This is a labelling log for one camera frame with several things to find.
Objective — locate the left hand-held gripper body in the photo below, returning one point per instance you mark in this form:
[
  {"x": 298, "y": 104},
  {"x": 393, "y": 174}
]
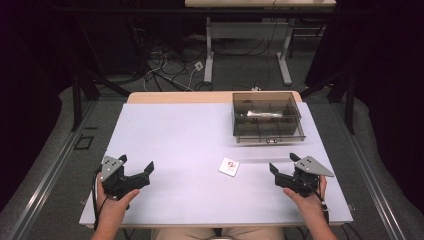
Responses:
[{"x": 115, "y": 181}]

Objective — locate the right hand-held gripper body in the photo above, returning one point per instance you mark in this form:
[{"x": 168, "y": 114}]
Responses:
[{"x": 305, "y": 178}]

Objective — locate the person's left hand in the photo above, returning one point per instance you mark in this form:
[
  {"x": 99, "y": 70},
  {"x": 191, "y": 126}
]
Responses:
[{"x": 113, "y": 206}]

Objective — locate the person's right hand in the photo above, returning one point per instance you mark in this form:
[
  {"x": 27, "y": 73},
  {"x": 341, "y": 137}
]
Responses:
[{"x": 308, "y": 201}]

